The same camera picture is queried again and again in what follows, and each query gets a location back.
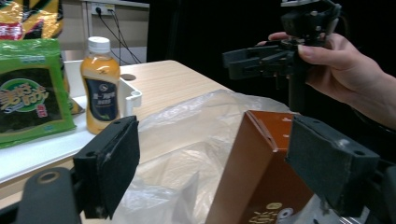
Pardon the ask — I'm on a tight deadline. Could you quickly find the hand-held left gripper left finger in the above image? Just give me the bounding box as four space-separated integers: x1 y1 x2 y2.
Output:
73 115 141 220

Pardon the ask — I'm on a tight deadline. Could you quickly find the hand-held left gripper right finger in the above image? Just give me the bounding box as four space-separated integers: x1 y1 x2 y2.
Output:
284 114 381 217

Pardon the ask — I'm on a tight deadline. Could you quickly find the orange juice bottle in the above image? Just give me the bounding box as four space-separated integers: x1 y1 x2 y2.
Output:
79 36 121 135

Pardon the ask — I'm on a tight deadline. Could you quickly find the white plastic bin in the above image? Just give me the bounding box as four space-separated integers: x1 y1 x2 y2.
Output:
0 59 144 185

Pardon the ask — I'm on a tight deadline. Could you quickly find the brown carton box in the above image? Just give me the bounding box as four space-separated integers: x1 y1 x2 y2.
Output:
205 110 316 224

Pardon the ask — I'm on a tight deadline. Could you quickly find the clear plastic bag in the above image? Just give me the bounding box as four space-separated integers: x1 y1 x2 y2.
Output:
111 89 293 224

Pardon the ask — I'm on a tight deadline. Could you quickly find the green seaweed snack packet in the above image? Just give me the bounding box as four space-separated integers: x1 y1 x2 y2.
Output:
0 38 78 149

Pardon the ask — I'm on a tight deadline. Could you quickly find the black yellow chip bag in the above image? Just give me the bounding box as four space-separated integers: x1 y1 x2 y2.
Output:
0 0 85 116

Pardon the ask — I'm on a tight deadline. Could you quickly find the black curtain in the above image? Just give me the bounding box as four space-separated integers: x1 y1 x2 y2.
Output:
146 0 396 150

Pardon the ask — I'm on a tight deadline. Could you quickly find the bundle of black cables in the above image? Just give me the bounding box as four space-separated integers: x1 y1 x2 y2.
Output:
96 7 143 64

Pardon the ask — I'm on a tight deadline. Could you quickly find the white wall power outlet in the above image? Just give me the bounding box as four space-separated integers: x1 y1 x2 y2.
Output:
92 3 116 17

